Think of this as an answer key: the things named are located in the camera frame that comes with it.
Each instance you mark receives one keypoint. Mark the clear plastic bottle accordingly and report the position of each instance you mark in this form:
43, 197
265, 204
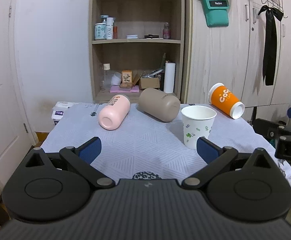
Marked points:
105, 76

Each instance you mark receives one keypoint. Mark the small cardboard box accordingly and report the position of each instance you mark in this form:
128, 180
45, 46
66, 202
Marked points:
146, 82

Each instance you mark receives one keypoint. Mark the pink flat box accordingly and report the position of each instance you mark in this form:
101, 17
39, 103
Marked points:
118, 89

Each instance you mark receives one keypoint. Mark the white tissue pack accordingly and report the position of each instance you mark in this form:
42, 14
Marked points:
59, 110

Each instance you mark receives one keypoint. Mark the orange floral box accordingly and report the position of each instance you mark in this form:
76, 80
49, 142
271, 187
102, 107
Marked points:
127, 79

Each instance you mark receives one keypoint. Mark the black ribbon bow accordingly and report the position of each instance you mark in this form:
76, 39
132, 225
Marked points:
270, 47

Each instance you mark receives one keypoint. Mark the white paper towel roll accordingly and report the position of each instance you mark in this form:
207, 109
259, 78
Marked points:
169, 77

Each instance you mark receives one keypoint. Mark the orange coco paper cup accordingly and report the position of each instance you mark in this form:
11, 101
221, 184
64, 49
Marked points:
222, 98

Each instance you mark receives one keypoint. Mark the light blue jar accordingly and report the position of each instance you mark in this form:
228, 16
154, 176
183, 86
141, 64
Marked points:
100, 31

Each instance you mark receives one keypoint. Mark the white floral paper cup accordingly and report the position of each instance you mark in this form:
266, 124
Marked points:
197, 122

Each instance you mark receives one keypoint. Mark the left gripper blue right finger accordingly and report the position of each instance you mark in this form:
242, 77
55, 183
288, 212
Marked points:
218, 161

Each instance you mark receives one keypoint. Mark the wooden shelf unit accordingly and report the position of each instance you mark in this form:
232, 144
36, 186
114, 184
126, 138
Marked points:
136, 17

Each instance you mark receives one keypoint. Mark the pink small bottle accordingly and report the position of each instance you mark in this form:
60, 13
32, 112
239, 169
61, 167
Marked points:
166, 31

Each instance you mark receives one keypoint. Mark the teal hanging pouch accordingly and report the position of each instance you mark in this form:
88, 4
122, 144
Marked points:
216, 12

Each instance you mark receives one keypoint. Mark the red small bottle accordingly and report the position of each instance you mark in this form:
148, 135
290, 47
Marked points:
115, 35

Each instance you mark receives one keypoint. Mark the white small cup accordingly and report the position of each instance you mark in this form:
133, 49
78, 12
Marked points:
116, 79

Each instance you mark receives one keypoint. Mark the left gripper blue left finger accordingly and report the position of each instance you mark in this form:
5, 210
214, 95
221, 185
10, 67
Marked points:
80, 159

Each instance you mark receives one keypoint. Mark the grey patterned tablecloth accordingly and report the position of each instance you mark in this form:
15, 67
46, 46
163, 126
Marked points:
144, 144

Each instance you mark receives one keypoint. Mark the black flat object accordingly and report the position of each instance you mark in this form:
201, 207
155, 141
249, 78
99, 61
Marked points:
151, 36

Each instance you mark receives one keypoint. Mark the white pump bottle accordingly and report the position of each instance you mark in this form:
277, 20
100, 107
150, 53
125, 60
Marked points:
109, 26

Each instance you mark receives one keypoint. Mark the beige tumbler cup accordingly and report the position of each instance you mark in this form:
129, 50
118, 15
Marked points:
163, 106

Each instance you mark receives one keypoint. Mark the white door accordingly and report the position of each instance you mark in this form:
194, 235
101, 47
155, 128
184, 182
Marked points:
0, 79

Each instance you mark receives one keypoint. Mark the pink tumbler cup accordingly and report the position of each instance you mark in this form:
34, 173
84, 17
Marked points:
112, 115

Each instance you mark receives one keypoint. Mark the white flat tin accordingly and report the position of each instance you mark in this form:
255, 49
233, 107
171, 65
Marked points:
132, 37

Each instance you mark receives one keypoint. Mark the wooden wardrobe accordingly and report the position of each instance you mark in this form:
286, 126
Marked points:
233, 55

